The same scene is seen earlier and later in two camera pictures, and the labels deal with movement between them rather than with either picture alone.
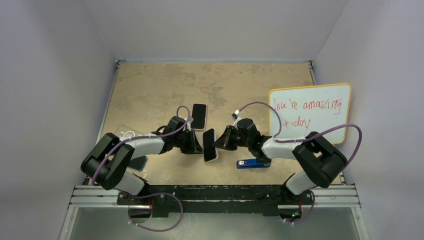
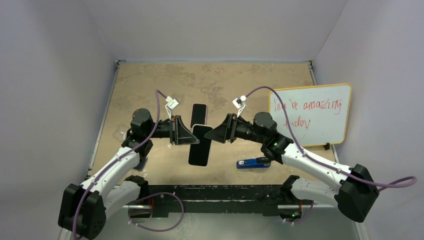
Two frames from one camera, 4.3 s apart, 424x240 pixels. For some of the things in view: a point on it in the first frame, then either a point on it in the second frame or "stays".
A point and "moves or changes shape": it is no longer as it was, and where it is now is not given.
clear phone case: (123, 131) stays
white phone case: (210, 153) moves or changes shape
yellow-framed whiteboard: (306, 111) stays
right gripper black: (223, 142) → (226, 131)
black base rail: (268, 199) stays
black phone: (209, 152) moves or changes shape
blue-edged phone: (138, 163) stays
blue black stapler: (253, 163) stays
